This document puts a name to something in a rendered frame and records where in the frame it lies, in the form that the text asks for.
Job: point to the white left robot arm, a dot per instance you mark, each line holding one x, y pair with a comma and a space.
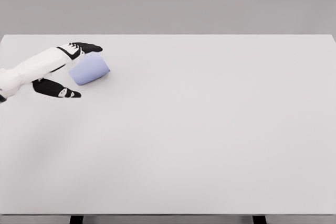
8, 82

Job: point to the light blue cup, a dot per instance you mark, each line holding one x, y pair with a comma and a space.
89, 70

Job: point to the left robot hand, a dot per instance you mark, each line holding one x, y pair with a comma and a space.
44, 61

